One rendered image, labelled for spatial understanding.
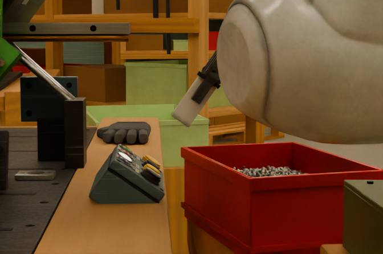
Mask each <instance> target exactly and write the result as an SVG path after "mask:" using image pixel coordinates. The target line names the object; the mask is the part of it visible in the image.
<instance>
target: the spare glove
mask: <svg viewBox="0 0 383 254"><path fill-rule="evenodd" d="M150 131H151V127H150V125H149V124H148V123H147V122H116V123H113V124H111V125H110V126H106V127H103V128H99V129H98V130H97V137H99V138H102V139H103V141H104V142H106V143H109V142H111V141H113V140H114V142H115V143H117V144H121V143H123V142H124V140H126V141H127V143H128V144H134V143H135V142H136V140H139V142H140V143H142V144H145V143H147V142H148V137H149V134H150Z"/></svg>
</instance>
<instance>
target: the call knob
mask: <svg viewBox="0 0 383 254"><path fill-rule="evenodd" d="M142 173H143V174H144V175H145V176H147V177H148V178H149V179H151V180H152V181H154V182H156V183H159V182H160V181H161V180H160V179H161V176H160V175H159V174H157V173H156V172H155V171H153V170H152V169H150V168H149V167H147V168H146V169H144V170H143V172H142Z"/></svg>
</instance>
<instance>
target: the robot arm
mask: <svg viewBox="0 0 383 254"><path fill-rule="evenodd" d="M197 75H198V77H197V78H196V80H195V81H194V83H193V84H192V85H191V87H190V88H189V90H188V91H187V92H186V94H185V95H184V97H183V98H182V100H181V101H180V103H179V104H178V105H177V107H176V108H175V110H174V111H173V113H172V117H174V118H175V119H176V120H178V121H179V122H181V123H182V124H184V125H185V126H187V127H189V126H190V125H191V124H192V122H193V121H194V119H195V118H196V117H197V115H198V114H199V112H200V111H201V109H202V108H203V107H204V105H205V104H206V102H207V101H208V99H209V98H210V96H211V95H212V94H213V92H214V91H215V90H216V88H217V89H218V88H219V87H220V85H219V84H220V83H221V85H222V88H223V91H224V93H225V95H226V97H227V99H228V100H229V102H230V103H231V104H232V105H233V106H234V107H235V108H236V109H237V110H239V111H240V112H242V113H243V114H245V115H246V116H248V117H249V118H251V119H253V120H255V121H257V122H259V123H261V124H263V125H265V126H267V127H269V128H272V129H275V130H277V131H280V132H282V133H286V134H289V135H292V136H296V137H299V138H302V139H305V140H309V141H314V142H319V143H322V144H342V145H367V144H383V0H233V2H232V3H231V5H230V6H229V9H228V11H227V13H226V16H225V18H224V20H223V22H222V24H221V27H220V30H219V34H218V40H217V49H216V50H215V52H214V53H213V55H212V56H211V58H210V59H209V61H208V62H207V64H206V65H205V66H204V67H203V69H202V72H200V71H198V73H197Z"/></svg>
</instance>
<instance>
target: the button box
mask: <svg viewBox="0 0 383 254"><path fill-rule="evenodd" d="M120 149H124V148H123V147H122V146H121V144H117V145H116V147H115V148H114V150H113V152H112V153H111V154H110V155H109V157H108V158H107V160H106V161H105V162H104V164H103V165H102V167H101V168H100V170H99V171H98V172H97V174H96V176H95V179H94V182H93V185H92V187H91V190H90V193H89V198H90V199H92V200H93V201H95V202H96V203H98V204H135V203H159V202H160V200H162V198H163V197H164V195H165V189H164V177H163V173H162V171H159V172H160V176H161V179H160V180H161V181H160V182H159V183H156V182H154V181H152V180H151V179H149V178H148V177H147V176H145V175H144V174H143V173H142V172H143V170H144V169H143V167H144V166H145V165H144V164H143V163H144V162H145V161H143V159H142V158H140V157H139V156H137V155H136V154H135V153H130V152H129V151H127V152H129V153H130V154H131V156H132V157H130V156H128V155H127V154H126V155H127V156H128V157H129V158H130V159H131V161H129V160H128V159H126V158H125V159H126V160H127V161H128V162H129V163H130V164H131V165H128V164H126V163H125V162H123V161H122V160H121V159H120V158H119V157H123V156H122V155H121V154H120V153H124V152H123V151H121V150H120ZM124 150H126V149H124ZM124 154H125V153H124ZM123 158H124V157H123Z"/></svg>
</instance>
